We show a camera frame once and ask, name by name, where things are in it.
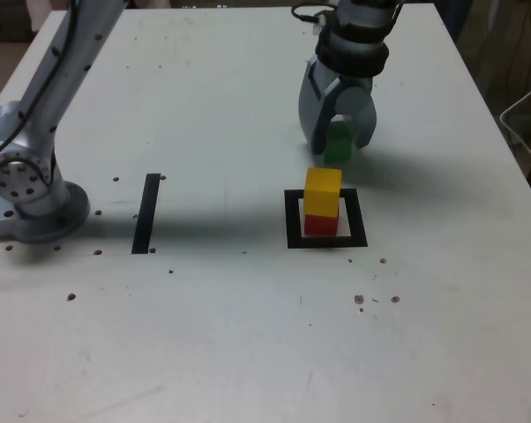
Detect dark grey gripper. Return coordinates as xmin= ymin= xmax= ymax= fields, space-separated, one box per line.
xmin=297 ymin=55 xmax=379 ymax=155

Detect green cube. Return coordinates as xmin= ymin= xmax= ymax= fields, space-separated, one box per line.
xmin=323 ymin=122 xmax=353 ymax=164

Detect yellow cube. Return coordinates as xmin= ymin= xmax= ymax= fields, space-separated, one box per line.
xmin=303 ymin=167 xmax=343 ymax=220

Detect red cube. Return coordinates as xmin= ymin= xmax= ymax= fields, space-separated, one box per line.
xmin=303 ymin=214 xmax=339 ymax=236

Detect black tape square outline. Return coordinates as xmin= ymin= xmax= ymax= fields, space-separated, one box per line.
xmin=284 ymin=188 xmax=369 ymax=250

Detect black tape strip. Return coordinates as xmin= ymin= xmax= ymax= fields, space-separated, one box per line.
xmin=131 ymin=173 xmax=161 ymax=256

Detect dark background crate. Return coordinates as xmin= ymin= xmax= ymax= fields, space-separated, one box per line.
xmin=0 ymin=0 xmax=41 ymax=43

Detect small white gripper camera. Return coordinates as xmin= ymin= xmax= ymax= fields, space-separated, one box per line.
xmin=311 ymin=11 xmax=331 ymax=35

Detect white cable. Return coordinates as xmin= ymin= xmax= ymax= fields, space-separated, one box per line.
xmin=498 ymin=74 xmax=531 ymax=165

